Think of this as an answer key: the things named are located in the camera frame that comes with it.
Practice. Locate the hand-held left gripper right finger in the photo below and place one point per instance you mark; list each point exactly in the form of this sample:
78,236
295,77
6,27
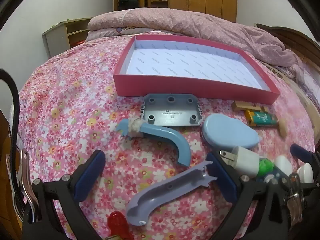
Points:
223,180

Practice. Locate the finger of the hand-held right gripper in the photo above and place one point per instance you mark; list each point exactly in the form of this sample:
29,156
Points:
301,153

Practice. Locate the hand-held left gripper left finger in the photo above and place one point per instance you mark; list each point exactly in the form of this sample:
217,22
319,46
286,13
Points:
93,170

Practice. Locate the white jar with orange label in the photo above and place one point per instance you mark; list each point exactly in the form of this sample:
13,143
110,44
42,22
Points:
282,165

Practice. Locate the white charger plug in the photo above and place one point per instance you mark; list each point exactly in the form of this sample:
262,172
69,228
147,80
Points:
246,162

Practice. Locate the light blue oval case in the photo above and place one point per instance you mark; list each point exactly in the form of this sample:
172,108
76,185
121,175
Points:
225,130

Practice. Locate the red transparent plastic piece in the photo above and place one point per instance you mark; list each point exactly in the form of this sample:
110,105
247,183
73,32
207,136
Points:
117,223

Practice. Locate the grey plastic plate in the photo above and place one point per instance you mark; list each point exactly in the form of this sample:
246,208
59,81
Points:
172,110

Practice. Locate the beige plastic piece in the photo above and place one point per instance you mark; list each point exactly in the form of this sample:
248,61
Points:
282,128

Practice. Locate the green plastic toy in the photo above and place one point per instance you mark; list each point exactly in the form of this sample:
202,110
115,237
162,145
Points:
265,168

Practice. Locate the green yellow lighter box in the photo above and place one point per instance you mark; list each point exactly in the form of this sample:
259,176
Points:
262,118

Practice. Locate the pink floral bedsheet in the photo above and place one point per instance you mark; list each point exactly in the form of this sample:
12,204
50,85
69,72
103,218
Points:
75,105

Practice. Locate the metal spring clip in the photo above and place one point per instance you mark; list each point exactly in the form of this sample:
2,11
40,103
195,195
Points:
26,180

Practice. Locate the lilac patterned sheet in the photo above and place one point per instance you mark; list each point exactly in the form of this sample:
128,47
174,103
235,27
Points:
308,85

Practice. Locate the wooden block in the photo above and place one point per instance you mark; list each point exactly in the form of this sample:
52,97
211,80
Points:
240,105

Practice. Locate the dark wooden headboard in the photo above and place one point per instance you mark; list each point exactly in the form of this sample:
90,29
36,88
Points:
295,38

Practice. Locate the wooden side shelf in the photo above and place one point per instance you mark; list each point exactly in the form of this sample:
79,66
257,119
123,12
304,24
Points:
57,35

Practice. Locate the pink quilt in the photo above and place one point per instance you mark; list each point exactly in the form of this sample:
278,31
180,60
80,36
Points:
200,22

